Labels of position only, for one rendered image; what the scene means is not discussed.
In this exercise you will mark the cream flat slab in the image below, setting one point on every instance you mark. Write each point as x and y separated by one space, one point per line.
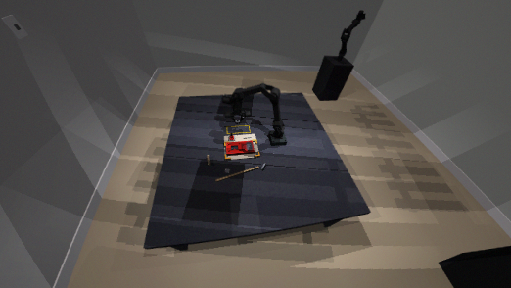
237 138

